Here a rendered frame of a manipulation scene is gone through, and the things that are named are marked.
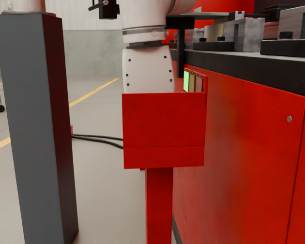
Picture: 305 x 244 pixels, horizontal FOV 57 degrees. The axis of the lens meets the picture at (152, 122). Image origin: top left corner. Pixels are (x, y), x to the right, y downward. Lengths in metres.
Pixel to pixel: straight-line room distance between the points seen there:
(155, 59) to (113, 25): 7.92
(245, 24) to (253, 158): 0.45
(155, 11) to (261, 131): 0.28
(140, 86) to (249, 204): 0.31
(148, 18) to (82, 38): 8.17
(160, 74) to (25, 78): 0.71
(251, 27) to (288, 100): 0.47
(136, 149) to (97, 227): 1.04
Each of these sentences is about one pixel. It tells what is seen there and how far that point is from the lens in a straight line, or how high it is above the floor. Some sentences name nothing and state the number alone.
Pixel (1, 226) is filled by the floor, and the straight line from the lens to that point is 1.73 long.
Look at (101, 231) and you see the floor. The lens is 1.53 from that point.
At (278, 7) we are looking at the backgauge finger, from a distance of 1.19.
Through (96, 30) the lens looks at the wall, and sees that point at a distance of 8.57.
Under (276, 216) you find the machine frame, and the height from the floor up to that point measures 0.62.
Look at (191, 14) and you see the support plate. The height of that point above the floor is 0.99.
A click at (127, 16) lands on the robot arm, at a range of 0.53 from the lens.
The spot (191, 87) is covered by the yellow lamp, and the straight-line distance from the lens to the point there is 0.64.
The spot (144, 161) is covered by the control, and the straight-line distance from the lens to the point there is 0.56.
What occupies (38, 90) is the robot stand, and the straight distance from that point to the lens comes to 1.14.
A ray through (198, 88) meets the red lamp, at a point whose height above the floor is 0.81.
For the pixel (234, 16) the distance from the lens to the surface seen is 1.01.
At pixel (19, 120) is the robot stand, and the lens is 1.21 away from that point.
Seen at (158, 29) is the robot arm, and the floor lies 0.92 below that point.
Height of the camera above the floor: 0.90
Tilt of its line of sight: 15 degrees down
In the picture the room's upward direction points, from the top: straight up
